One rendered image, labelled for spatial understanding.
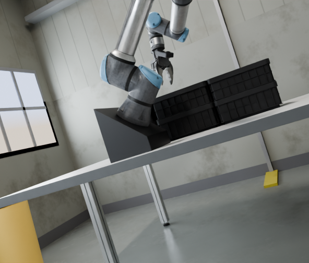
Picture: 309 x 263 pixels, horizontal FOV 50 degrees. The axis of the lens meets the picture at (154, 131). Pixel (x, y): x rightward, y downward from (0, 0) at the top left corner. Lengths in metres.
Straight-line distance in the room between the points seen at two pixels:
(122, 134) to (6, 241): 1.78
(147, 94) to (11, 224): 1.82
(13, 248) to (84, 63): 2.40
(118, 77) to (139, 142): 0.29
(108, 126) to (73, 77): 3.10
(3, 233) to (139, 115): 1.79
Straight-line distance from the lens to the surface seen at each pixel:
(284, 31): 3.74
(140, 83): 1.40
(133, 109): 1.41
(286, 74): 3.69
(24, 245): 2.94
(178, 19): 1.58
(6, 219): 2.89
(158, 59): 1.78
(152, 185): 2.88
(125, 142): 1.35
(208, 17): 3.86
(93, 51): 4.32
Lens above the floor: 0.75
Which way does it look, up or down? 1 degrees up
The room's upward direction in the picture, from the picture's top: 18 degrees counter-clockwise
